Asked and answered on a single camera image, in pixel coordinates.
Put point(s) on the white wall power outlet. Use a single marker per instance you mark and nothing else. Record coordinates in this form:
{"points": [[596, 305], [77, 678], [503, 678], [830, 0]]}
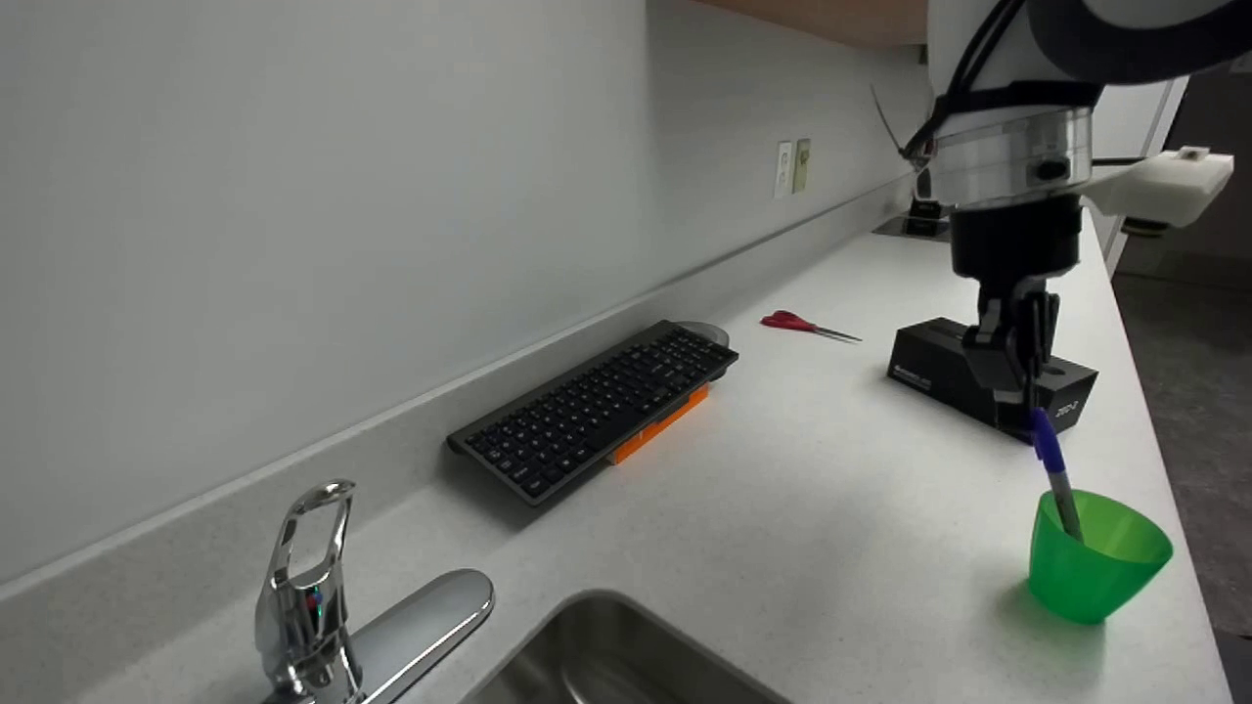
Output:
{"points": [[783, 171]]}

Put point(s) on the beige wall switch plate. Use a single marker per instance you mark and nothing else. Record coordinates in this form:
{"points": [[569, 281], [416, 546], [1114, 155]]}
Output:
{"points": [[800, 172]]}

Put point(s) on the orange flat box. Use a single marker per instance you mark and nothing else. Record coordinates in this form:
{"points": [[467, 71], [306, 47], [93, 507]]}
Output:
{"points": [[659, 425]]}

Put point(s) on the blue marker pen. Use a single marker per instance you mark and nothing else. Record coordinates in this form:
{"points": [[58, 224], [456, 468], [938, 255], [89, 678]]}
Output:
{"points": [[1050, 455]]}

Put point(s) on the stainless steel sink basin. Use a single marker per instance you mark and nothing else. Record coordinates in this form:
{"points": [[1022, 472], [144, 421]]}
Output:
{"points": [[604, 648]]}

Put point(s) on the black computer keyboard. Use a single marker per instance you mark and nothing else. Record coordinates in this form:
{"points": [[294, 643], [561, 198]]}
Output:
{"points": [[569, 427]]}

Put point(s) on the chrome sink faucet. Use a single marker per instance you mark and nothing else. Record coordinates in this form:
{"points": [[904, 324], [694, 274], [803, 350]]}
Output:
{"points": [[303, 620]]}

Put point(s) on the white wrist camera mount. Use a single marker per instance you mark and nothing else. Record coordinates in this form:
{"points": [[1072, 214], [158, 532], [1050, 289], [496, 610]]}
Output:
{"points": [[1164, 191]]}

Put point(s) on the black ZED 2 box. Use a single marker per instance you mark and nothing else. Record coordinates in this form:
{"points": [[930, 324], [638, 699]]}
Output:
{"points": [[930, 356]]}

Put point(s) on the red handled scissors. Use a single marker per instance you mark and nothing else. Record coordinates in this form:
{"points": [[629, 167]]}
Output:
{"points": [[783, 318]]}

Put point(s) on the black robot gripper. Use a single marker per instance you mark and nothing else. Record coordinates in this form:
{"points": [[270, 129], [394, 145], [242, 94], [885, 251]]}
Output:
{"points": [[1012, 251]]}

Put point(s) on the green plastic cup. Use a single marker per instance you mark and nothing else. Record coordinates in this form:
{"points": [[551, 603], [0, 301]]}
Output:
{"points": [[1097, 572]]}

